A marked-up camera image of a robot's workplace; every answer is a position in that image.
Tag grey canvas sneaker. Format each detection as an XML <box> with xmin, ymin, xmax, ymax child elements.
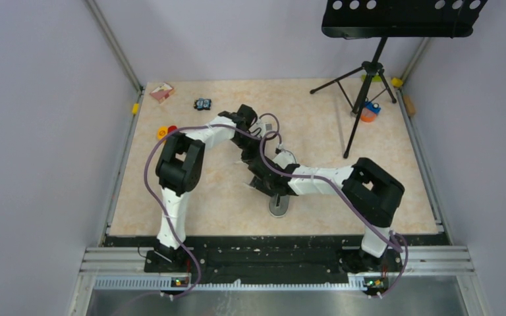
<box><xmin>269</xmin><ymin>194</ymin><xmax>290</xmax><ymax>218</ymax></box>

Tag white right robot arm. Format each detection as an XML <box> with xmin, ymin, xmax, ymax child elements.
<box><xmin>247</xmin><ymin>151</ymin><xmax>405</xmax><ymax>271</ymax></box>

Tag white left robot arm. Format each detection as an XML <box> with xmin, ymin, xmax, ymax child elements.
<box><xmin>154</xmin><ymin>105</ymin><xmax>273</xmax><ymax>272</ymax></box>

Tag small black blue toy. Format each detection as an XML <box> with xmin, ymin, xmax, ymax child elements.
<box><xmin>194</xmin><ymin>98</ymin><xmax>211</xmax><ymax>111</ymax></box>

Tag yellow round toy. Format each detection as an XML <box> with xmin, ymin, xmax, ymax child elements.
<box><xmin>156</xmin><ymin>126</ymin><xmax>169</xmax><ymax>140</ymax></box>

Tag pink and white box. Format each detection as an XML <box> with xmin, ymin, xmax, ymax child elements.
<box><xmin>150</xmin><ymin>82</ymin><xmax>175</xmax><ymax>103</ymax></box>

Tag orange blue toy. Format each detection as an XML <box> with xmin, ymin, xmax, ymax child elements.
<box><xmin>360</xmin><ymin>101</ymin><xmax>381</xmax><ymax>123</ymax></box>

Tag yellow corner clip left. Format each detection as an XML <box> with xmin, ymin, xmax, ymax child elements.
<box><xmin>132</xmin><ymin>103</ymin><xmax>139</xmax><ymax>115</ymax></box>

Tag yellow corner clip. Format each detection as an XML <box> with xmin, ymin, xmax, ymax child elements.
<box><xmin>391</xmin><ymin>77</ymin><xmax>404</xmax><ymax>88</ymax></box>
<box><xmin>132</xmin><ymin>103</ymin><xmax>139</xmax><ymax>115</ymax></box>

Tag yellow corner clip right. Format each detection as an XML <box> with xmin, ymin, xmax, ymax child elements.
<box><xmin>391</xmin><ymin>77</ymin><xmax>404</xmax><ymax>88</ymax></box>

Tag black music stand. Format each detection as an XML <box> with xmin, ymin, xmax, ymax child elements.
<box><xmin>310</xmin><ymin>0</ymin><xmax>489</xmax><ymax>160</ymax></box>

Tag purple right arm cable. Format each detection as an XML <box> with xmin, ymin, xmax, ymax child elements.
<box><xmin>259</xmin><ymin>130</ymin><xmax>409</xmax><ymax>298</ymax></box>

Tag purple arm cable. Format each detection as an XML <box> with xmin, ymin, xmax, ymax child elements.
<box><xmin>142</xmin><ymin>112</ymin><xmax>282</xmax><ymax>301</ymax></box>
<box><xmin>259</xmin><ymin>130</ymin><xmax>409</xmax><ymax>298</ymax></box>

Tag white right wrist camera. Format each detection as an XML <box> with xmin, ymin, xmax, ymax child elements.
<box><xmin>272</xmin><ymin>149</ymin><xmax>297</xmax><ymax>169</ymax></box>

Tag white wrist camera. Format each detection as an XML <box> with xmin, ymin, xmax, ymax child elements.
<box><xmin>272</xmin><ymin>149</ymin><xmax>297</xmax><ymax>169</ymax></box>
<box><xmin>251</xmin><ymin>121</ymin><xmax>273</xmax><ymax>138</ymax></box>

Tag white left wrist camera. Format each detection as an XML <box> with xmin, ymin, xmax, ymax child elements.
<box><xmin>251</xmin><ymin>121</ymin><xmax>273</xmax><ymax>138</ymax></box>

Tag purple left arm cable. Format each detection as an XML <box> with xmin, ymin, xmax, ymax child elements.
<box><xmin>142</xmin><ymin>112</ymin><xmax>282</xmax><ymax>301</ymax></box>

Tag white slotted cable duct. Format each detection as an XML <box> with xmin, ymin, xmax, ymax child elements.
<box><xmin>94</xmin><ymin>276</ymin><xmax>367</xmax><ymax>292</ymax></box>

